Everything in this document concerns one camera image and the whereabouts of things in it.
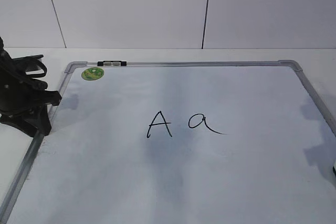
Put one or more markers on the white board with grey frame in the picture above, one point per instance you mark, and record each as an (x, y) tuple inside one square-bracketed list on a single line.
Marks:
[(181, 142)]

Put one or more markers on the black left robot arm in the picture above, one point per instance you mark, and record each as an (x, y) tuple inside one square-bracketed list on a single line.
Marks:
[(1, 48)]

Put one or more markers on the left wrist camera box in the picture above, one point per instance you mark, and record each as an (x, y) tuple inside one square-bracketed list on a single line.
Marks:
[(29, 63)]

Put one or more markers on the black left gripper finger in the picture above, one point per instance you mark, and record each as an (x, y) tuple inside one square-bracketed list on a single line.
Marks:
[(29, 122)]

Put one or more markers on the black hanging clip on frame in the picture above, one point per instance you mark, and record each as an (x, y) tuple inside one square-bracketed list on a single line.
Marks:
[(111, 63)]

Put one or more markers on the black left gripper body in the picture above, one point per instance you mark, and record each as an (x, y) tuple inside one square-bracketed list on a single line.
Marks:
[(22, 91)]

